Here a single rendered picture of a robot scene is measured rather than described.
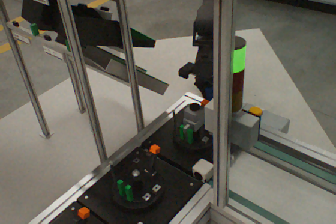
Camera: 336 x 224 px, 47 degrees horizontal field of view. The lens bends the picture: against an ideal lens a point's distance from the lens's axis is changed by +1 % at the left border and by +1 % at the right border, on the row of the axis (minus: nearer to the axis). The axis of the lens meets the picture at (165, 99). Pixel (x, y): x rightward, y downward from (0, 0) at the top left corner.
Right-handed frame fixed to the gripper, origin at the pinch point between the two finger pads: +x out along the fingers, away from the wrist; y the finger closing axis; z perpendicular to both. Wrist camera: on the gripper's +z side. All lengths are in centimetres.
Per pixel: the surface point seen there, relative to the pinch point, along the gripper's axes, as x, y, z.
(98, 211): 12.6, 4.1, -43.8
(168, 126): 12.6, 10.1, -8.4
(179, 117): 12.6, 9.8, -2.8
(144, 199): 9.2, -4.9, -35.6
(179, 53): 24, 47, 43
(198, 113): 1.2, -2.1, -8.5
